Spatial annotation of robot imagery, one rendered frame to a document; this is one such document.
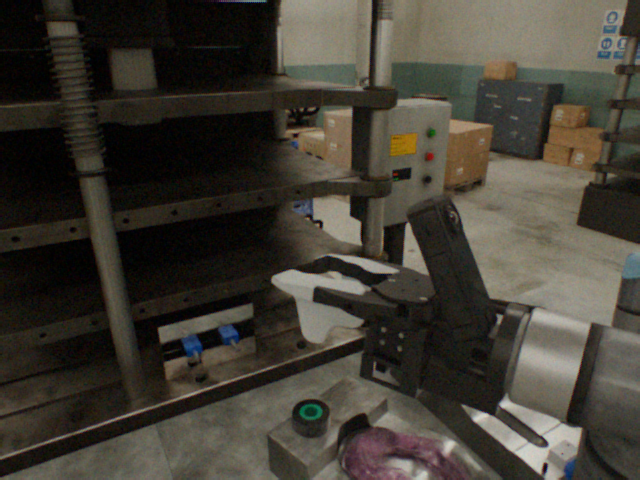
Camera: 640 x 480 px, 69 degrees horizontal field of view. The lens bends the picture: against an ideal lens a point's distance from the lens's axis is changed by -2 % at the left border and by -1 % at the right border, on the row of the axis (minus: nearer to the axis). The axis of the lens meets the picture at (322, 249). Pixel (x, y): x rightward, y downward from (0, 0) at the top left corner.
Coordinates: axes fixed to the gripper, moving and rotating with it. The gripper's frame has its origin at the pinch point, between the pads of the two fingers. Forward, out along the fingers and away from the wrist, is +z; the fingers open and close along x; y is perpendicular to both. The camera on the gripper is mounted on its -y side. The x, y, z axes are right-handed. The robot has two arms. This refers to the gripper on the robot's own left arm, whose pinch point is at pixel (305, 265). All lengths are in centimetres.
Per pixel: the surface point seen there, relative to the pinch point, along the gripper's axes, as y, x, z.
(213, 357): 58, 52, 64
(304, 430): 49, 32, 19
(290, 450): 51, 28, 19
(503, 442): 50, 56, -16
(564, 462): 48, 54, -27
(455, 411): 51, 62, -4
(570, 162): 38, 738, 41
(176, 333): 48, 42, 68
